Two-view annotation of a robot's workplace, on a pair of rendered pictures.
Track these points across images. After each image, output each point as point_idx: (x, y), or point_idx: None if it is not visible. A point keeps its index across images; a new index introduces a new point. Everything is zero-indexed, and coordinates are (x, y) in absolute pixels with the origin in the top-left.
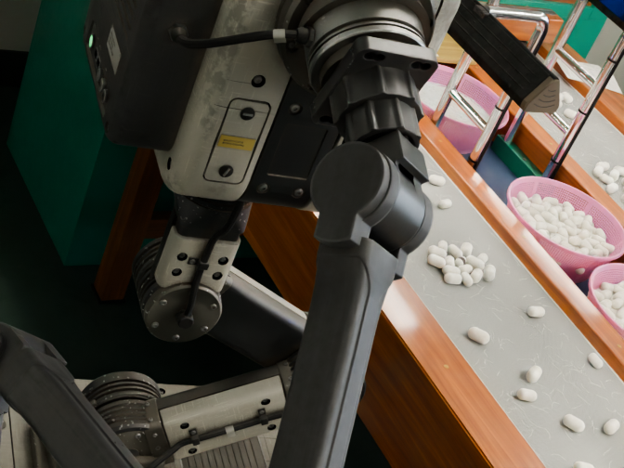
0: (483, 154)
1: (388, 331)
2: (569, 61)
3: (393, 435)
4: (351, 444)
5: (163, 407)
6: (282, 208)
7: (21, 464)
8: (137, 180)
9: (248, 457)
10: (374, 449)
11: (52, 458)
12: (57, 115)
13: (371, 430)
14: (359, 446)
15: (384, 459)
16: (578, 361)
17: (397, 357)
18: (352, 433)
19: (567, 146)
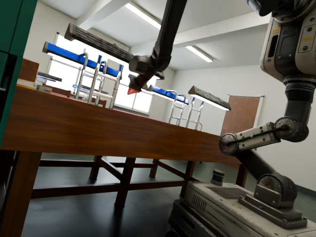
0: (113, 105)
1: (208, 135)
2: (90, 75)
3: (213, 155)
4: (97, 220)
5: (274, 170)
6: (166, 133)
7: (299, 230)
8: (21, 217)
9: (221, 188)
10: (98, 216)
11: (295, 214)
12: None
13: (208, 160)
14: (97, 219)
15: (101, 214)
16: None
17: (211, 138)
18: (91, 219)
19: (98, 99)
